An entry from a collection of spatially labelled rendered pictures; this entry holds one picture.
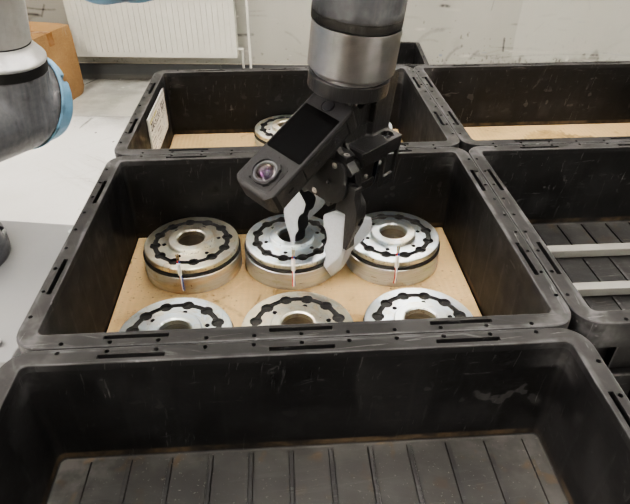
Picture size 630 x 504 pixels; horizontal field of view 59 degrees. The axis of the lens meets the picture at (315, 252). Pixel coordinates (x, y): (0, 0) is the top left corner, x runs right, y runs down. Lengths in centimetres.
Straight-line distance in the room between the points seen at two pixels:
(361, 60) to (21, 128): 50
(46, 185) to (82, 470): 76
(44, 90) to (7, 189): 38
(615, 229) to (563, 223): 6
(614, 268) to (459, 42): 317
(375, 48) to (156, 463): 36
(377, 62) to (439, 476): 32
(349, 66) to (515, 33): 342
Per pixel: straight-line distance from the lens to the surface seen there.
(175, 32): 371
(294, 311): 51
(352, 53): 46
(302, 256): 59
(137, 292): 61
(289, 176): 47
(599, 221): 78
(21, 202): 112
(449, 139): 69
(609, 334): 46
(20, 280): 81
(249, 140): 92
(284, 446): 46
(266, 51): 375
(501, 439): 49
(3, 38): 80
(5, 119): 81
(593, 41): 404
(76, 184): 114
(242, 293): 59
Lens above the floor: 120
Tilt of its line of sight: 36 degrees down
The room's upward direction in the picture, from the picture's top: straight up
